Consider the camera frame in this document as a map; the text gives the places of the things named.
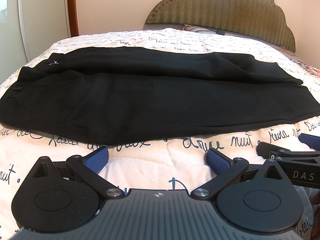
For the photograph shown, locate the black pants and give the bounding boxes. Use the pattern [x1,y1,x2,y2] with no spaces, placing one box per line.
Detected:
[1,47,319,145]

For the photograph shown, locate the small black device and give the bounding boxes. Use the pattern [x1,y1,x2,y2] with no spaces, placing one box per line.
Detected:
[216,30,225,35]

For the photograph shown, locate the patterned pillow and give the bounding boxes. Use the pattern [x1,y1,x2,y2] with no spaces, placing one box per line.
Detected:
[182,24,217,34]

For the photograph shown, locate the olive padded headboard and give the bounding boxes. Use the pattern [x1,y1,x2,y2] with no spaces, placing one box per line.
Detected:
[145,0,296,52]

